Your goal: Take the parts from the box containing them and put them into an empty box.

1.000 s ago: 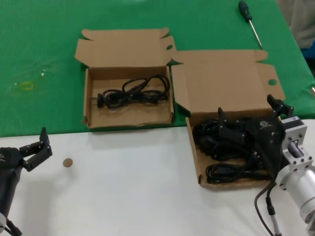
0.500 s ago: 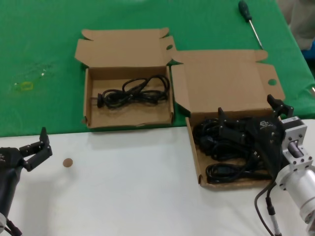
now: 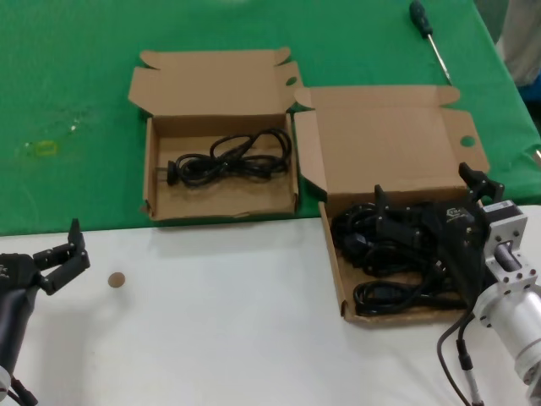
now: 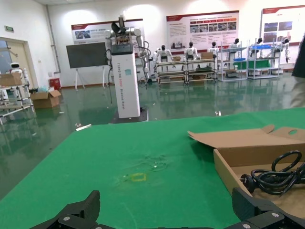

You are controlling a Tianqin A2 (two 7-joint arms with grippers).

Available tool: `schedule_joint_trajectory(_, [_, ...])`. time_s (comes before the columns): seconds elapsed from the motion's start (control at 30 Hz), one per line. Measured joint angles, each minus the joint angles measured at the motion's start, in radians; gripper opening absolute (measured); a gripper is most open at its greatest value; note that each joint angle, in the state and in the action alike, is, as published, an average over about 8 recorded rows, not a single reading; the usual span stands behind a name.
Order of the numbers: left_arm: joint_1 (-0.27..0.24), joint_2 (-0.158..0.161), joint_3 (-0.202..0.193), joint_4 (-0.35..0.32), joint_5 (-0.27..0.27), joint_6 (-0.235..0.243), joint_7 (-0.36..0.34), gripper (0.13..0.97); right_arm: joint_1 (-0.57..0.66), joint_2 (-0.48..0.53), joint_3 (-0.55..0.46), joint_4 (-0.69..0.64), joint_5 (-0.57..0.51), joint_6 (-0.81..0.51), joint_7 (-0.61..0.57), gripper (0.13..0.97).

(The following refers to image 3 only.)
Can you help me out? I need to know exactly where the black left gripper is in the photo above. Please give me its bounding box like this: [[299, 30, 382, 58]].
[[0, 218, 91, 370]]

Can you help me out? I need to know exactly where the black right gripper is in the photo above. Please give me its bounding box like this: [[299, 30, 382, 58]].
[[374, 162, 506, 310]]

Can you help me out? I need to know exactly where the black power cable with plug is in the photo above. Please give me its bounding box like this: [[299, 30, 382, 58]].
[[158, 129, 293, 188]]

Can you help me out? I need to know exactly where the empty brown cardboard box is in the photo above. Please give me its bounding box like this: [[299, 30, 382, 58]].
[[128, 46, 304, 222]]

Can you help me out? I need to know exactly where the person in light clothing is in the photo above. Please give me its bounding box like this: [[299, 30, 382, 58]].
[[498, 0, 541, 85]]

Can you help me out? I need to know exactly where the green table cloth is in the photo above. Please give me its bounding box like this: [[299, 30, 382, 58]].
[[0, 0, 541, 238]]

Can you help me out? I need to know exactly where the black coiled power cable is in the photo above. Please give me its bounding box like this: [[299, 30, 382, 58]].
[[331, 205, 424, 261], [350, 240, 457, 281], [352, 281, 468, 317]]

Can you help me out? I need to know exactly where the brown cardboard box holding cables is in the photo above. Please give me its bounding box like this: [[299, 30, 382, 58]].
[[292, 84, 491, 325]]

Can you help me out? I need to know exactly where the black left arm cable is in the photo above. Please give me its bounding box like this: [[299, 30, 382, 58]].
[[6, 374, 40, 406]]

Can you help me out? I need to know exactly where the grey right arm cable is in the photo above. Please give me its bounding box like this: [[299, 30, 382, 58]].
[[436, 311, 478, 406]]

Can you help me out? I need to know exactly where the cable with metal connector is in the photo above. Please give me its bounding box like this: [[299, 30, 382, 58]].
[[456, 333, 485, 406]]

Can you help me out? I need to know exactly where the green handled screwdriver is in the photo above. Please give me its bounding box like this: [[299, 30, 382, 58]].
[[408, 0, 452, 84]]

